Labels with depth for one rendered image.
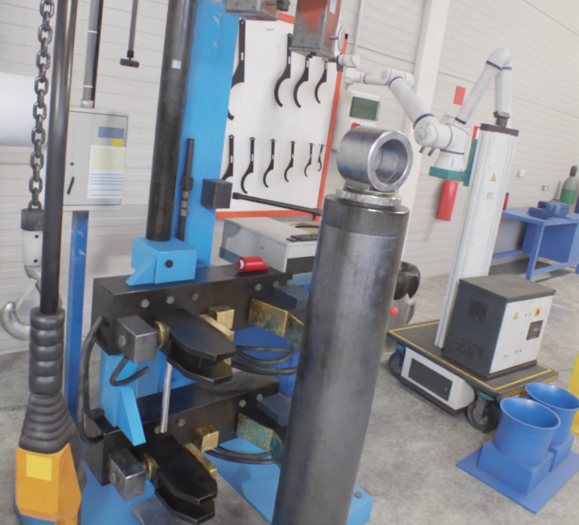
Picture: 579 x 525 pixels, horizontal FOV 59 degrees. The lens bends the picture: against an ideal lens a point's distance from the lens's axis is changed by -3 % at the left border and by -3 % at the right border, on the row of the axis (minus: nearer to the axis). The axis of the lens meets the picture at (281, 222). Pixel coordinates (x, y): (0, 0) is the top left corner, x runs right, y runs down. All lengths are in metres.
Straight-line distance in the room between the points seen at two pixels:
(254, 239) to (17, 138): 0.95
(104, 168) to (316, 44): 0.99
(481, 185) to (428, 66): 2.34
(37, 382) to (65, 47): 0.43
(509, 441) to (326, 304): 1.87
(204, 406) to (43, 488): 1.20
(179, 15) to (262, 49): 2.32
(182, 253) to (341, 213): 0.67
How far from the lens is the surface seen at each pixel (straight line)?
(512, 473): 3.05
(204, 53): 1.88
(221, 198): 1.87
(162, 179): 1.76
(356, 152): 1.25
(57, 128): 0.68
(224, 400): 2.04
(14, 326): 0.90
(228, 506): 2.29
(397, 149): 1.32
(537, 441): 2.99
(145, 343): 1.56
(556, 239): 8.28
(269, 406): 2.13
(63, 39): 0.68
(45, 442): 0.82
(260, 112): 4.05
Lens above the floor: 1.65
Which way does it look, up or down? 11 degrees down
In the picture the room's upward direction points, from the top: 8 degrees clockwise
